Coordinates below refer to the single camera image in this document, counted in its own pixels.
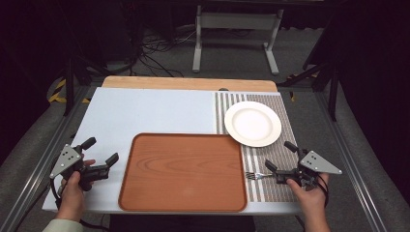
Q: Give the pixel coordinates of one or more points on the striped woven placemat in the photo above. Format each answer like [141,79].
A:
[283,122]

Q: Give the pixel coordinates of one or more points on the black tripod stand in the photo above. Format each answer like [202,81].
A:
[332,93]
[69,83]

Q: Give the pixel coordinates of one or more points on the white round plate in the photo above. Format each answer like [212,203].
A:
[253,124]

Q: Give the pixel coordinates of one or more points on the brown wooden tray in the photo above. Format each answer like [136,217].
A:
[182,174]

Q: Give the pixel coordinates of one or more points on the silver metal fork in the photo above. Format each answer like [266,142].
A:
[257,175]

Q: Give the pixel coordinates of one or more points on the grey metal stand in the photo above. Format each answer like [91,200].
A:
[238,21]

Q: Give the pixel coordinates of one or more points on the person's left hand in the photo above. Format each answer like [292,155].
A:
[72,193]

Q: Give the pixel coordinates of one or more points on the yellow black floor tape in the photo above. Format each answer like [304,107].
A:
[56,93]

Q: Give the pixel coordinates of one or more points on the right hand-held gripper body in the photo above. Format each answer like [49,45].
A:
[317,163]

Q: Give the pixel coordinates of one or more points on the aluminium rail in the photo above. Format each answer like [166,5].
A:
[35,161]
[351,161]

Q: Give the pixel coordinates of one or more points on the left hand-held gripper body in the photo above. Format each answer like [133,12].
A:
[65,160]

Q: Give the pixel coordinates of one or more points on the person's right hand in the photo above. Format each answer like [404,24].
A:
[309,195]

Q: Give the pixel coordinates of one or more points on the pale blue table sheet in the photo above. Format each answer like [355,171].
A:
[145,109]

